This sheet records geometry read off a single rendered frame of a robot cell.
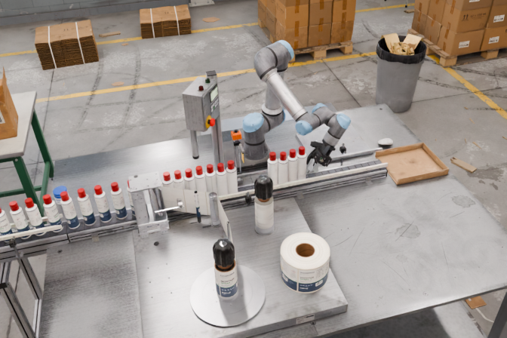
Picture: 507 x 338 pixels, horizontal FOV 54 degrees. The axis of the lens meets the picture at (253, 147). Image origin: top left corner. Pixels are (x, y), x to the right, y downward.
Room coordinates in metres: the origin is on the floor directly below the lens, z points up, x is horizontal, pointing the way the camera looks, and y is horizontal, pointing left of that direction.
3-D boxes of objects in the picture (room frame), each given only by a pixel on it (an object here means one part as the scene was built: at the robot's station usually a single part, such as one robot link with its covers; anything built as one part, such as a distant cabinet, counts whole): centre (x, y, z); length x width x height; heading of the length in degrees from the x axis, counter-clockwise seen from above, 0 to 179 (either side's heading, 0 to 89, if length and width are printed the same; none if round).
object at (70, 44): (5.56, 2.15, 0.16); 0.65 x 0.54 x 0.32; 107
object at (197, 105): (1.99, 0.23, 1.38); 0.17 x 0.10 x 0.19; 159
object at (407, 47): (4.27, -1.42, 0.50); 0.42 x 0.41 x 0.28; 103
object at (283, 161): (1.99, -0.15, 0.98); 0.05 x 0.05 x 0.20
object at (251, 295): (1.31, 0.13, 0.89); 0.31 x 0.31 x 0.01
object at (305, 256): (1.40, -0.19, 0.95); 0.20 x 0.20 x 0.14
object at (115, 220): (1.93, 0.10, 0.86); 1.65 x 0.08 x 0.04; 104
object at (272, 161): (1.99, -0.09, 0.98); 0.05 x 0.05 x 0.20
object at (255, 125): (2.31, -0.01, 1.03); 0.13 x 0.12 x 0.14; 133
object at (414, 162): (2.17, -0.86, 0.85); 0.30 x 0.26 x 0.04; 104
